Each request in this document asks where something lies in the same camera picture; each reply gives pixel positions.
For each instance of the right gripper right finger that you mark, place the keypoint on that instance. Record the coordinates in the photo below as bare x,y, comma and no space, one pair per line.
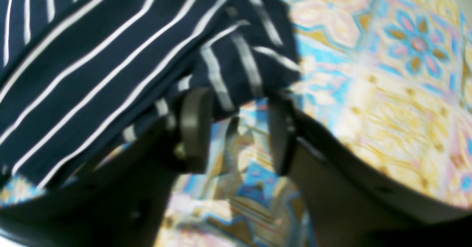
350,203

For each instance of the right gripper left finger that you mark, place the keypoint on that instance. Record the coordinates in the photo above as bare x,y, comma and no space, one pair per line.
122,202

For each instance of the navy white striped T-shirt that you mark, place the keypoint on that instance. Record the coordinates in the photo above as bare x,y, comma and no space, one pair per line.
81,76

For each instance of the patterned pastel tablecloth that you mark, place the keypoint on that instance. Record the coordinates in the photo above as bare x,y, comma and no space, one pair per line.
390,79

